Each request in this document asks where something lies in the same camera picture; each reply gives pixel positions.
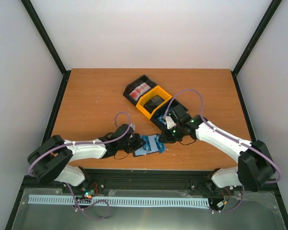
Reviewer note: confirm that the yellow plastic bin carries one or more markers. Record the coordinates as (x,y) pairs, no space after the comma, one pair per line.
(155,91)

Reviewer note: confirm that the stack of red cards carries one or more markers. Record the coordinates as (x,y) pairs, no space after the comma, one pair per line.
(139,91)

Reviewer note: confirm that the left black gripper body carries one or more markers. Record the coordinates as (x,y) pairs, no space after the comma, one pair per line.
(130,146)

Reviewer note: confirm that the black card holders in bin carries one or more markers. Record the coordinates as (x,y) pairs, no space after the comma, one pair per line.
(153,103)

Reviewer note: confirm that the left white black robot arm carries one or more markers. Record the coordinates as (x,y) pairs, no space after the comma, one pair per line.
(50,161)

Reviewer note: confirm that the black bin with blue cards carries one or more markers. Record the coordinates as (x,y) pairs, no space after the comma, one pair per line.
(161,111)

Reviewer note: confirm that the black bin with red cards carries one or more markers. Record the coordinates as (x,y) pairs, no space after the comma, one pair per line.
(136,83)

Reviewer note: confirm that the stack of blue cards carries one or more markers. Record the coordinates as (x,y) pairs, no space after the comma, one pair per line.
(162,120)

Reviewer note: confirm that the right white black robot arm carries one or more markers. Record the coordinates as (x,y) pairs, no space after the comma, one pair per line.
(254,165)

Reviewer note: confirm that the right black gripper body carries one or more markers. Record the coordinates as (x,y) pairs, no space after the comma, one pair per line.
(174,136)

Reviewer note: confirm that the light blue slotted cable duct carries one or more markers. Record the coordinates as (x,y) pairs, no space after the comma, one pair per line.
(121,201)

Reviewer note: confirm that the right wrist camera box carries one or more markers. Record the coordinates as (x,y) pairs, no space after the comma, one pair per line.
(179,115)

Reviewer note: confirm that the black leather card holder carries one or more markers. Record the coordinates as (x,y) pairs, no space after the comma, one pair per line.
(149,148)

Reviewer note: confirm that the black aluminium frame rail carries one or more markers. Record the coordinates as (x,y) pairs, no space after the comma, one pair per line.
(197,182)

